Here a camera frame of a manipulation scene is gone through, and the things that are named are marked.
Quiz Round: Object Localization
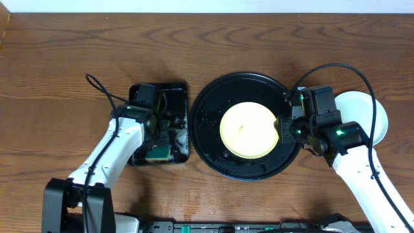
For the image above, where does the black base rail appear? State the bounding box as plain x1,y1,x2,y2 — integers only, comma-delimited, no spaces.
113,212,366,233

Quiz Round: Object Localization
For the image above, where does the green and yellow sponge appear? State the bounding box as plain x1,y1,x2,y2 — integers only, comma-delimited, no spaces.
145,144,171,162

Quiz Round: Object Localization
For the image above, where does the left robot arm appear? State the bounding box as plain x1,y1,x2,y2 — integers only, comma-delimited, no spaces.
41,100,171,232

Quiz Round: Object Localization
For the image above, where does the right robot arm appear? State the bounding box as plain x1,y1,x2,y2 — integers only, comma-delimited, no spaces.
274,111,413,232

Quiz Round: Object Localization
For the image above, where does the round black serving tray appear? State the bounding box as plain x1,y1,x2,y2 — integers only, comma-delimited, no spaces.
188,72,301,181

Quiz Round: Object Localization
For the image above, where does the yellow plate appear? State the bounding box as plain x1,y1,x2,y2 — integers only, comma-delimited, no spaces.
219,102,279,159

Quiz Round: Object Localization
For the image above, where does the black rectangular water tray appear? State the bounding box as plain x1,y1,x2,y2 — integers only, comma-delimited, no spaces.
128,82,190,166

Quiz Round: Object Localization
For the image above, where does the light blue plate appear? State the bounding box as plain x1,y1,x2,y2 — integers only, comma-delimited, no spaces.
297,86,389,146

